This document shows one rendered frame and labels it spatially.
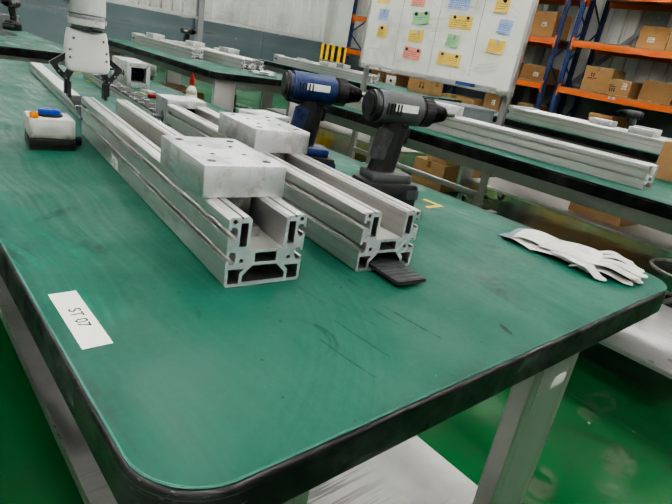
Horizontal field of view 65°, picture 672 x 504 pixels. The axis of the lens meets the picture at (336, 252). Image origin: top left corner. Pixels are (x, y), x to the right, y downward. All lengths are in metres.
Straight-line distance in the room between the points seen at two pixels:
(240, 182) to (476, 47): 3.45
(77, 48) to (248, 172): 0.91
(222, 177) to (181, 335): 0.21
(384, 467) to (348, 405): 0.81
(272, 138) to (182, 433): 0.64
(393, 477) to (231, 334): 0.78
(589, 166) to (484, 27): 2.03
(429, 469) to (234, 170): 0.87
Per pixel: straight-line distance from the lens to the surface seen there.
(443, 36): 4.21
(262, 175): 0.67
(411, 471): 1.28
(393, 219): 0.76
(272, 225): 0.66
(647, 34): 10.81
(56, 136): 1.18
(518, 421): 1.02
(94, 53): 1.51
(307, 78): 1.15
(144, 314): 0.56
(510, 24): 3.90
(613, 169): 2.15
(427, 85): 5.60
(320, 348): 0.53
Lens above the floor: 1.05
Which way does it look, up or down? 21 degrees down
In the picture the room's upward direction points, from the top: 10 degrees clockwise
